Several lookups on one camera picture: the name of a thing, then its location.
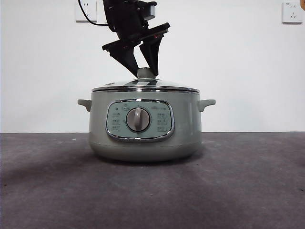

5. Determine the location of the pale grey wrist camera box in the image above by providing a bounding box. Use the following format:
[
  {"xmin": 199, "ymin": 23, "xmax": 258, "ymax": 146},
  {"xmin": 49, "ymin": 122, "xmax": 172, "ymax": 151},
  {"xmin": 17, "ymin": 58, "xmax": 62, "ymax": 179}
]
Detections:
[{"xmin": 140, "ymin": 1, "xmax": 158, "ymax": 21}]

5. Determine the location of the glass lid with green knob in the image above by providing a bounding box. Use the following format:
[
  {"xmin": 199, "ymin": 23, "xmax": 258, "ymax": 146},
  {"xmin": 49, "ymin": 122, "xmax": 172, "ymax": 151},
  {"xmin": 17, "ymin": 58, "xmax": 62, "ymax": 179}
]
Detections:
[{"xmin": 91, "ymin": 67, "xmax": 200, "ymax": 93}]

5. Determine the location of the sage green electric pot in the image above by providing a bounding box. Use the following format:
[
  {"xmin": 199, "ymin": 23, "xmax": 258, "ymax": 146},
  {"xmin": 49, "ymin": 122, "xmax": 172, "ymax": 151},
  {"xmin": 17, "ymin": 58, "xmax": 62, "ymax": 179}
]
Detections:
[{"xmin": 77, "ymin": 89, "xmax": 217, "ymax": 163}]

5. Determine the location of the black cable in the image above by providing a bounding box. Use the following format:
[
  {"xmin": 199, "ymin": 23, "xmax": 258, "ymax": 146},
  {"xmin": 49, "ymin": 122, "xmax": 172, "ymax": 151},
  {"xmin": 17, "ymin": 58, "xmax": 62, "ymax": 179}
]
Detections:
[{"xmin": 77, "ymin": 0, "xmax": 109, "ymax": 26}]

